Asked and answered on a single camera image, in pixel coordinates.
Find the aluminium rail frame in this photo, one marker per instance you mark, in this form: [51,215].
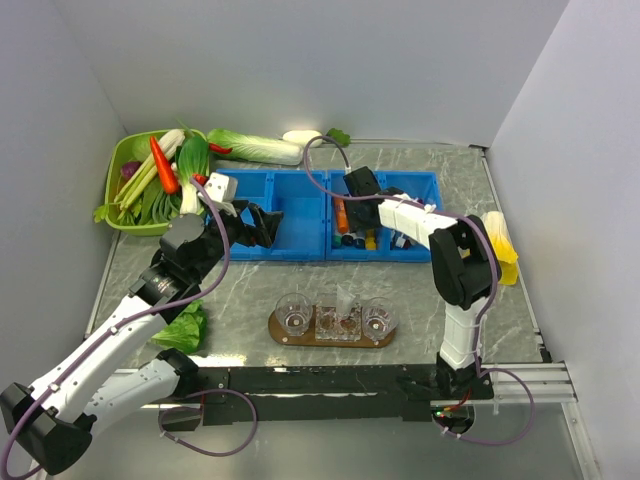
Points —
[519,434]

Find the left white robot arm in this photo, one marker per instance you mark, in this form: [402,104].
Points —
[55,418]

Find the blue storage bin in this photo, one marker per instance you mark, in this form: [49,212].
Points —
[390,245]
[301,234]

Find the orange toothpaste tube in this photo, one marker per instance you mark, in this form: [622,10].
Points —
[341,218]

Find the yellow cap small tube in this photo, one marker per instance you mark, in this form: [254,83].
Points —
[370,240]

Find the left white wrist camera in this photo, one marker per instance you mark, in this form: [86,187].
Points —
[221,189]

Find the bok choy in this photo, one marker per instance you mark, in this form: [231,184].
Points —
[192,159]

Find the yellow baby cabbage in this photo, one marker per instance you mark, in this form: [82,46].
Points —
[496,227]

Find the brown wooden oval tray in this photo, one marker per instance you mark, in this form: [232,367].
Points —
[278,334]

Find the white red toothpaste tube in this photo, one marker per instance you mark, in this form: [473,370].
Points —
[345,303]

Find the red chili pepper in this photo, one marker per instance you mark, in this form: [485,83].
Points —
[219,149]

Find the orange carrot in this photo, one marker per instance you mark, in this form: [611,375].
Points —
[165,172]

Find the left blue storage bin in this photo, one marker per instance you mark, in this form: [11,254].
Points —
[301,234]

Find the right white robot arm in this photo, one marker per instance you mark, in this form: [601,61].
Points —
[464,267]

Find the purple onion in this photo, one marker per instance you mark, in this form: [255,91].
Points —
[128,169]

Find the clear plastic cup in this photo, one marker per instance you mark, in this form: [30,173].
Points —
[293,312]
[378,318]

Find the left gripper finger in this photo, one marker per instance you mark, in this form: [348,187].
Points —
[267,225]
[259,216]

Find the green plastic basket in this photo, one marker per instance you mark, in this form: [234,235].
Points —
[108,212]

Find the green lettuce head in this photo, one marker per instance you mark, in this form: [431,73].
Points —
[187,331]

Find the clear square organizer tray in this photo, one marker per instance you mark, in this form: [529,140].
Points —
[330,328]

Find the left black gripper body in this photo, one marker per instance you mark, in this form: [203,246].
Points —
[241,232]

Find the white radish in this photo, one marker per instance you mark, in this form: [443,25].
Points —
[316,138]

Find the black base frame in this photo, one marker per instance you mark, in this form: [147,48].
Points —
[292,393]

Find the green bean bunch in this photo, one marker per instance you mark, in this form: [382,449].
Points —
[152,207]

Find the right blue storage bin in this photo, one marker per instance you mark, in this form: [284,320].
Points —
[390,245]

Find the napa cabbage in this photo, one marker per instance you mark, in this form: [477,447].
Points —
[253,148]

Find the white green leek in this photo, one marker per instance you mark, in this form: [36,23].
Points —
[147,171]

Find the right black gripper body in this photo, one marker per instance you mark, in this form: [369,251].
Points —
[356,222]

